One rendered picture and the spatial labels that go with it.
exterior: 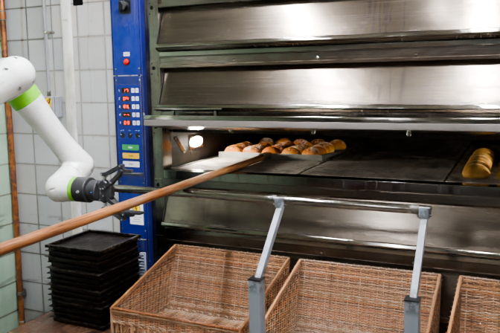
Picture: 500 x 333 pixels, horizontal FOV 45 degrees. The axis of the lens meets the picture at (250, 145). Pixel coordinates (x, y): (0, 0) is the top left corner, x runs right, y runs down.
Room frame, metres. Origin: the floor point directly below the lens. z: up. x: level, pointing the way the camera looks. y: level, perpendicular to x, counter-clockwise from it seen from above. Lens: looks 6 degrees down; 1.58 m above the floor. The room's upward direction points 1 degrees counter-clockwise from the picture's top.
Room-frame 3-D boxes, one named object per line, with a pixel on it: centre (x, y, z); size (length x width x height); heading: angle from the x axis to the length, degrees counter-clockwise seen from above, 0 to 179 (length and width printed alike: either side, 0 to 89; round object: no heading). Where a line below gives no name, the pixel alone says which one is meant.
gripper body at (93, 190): (2.12, 0.53, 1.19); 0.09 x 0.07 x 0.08; 66
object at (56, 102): (2.86, 0.95, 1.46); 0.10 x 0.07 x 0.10; 66
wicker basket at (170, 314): (2.28, 0.19, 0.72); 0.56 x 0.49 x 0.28; 65
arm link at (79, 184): (2.15, 0.60, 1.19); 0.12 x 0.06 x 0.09; 156
